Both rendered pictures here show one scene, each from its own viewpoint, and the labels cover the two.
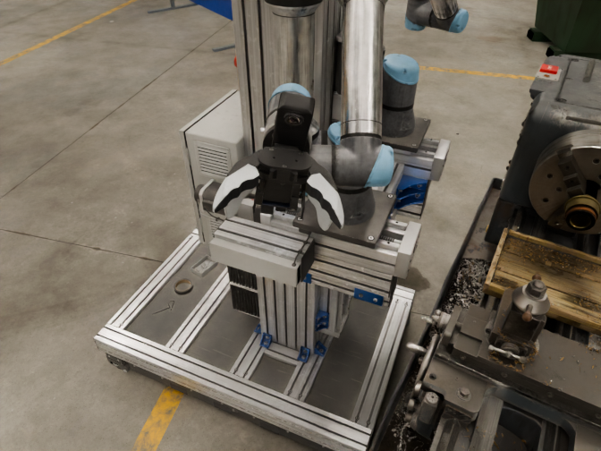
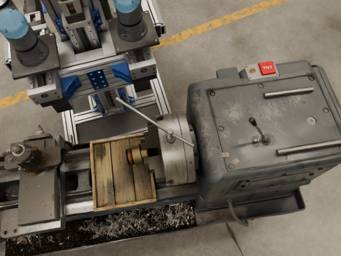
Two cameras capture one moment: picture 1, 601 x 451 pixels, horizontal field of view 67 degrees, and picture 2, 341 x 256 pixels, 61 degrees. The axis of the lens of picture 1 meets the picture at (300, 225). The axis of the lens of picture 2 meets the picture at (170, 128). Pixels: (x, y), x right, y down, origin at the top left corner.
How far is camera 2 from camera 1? 161 cm
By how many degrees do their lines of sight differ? 39
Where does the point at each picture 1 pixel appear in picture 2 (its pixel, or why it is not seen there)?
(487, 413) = (16, 174)
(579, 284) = (126, 184)
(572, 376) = (30, 193)
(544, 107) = (194, 88)
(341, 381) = (97, 131)
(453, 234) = not seen: hidden behind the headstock
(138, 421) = not seen: hidden behind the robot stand
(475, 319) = (43, 144)
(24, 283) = not seen: outside the picture
